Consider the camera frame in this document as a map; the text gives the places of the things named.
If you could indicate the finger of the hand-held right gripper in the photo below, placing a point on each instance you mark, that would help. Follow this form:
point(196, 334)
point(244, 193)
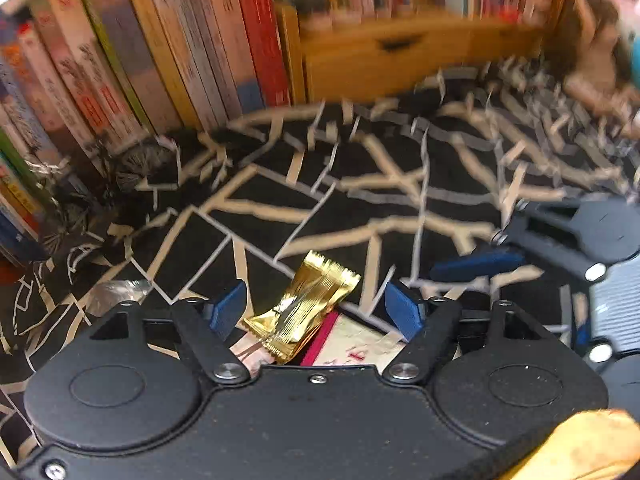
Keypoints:
point(581, 337)
point(475, 266)

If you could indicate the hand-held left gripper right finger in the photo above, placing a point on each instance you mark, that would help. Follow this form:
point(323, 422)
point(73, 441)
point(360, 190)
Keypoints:
point(402, 310)

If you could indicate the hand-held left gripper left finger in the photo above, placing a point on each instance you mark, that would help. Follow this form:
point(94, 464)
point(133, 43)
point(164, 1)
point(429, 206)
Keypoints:
point(227, 310)

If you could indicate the gold wrapper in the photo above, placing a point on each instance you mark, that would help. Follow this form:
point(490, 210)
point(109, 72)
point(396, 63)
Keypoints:
point(310, 300)

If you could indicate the pink wrapper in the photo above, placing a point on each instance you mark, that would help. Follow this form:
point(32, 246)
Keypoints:
point(250, 352)

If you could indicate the white card with red edge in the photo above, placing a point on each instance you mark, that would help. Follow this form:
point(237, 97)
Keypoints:
point(350, 345)

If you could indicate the yellow cloth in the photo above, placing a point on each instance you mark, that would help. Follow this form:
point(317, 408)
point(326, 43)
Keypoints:
point(590, 445)

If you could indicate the silver wrapper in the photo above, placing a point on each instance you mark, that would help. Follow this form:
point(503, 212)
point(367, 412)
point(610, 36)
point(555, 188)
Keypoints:
point(120, 292)

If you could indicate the black white patterned blanket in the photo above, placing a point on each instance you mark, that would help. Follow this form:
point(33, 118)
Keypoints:
point(350, 200)

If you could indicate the wooden shelf with drawer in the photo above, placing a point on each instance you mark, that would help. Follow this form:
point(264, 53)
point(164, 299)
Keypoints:
point(350, 60)

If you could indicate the brown haired doll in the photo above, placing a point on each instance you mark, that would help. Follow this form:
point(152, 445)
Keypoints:
point(595, 50)

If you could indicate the long row of upright books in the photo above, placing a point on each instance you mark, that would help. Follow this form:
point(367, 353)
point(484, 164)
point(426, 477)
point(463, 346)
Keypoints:
point(150, 60)

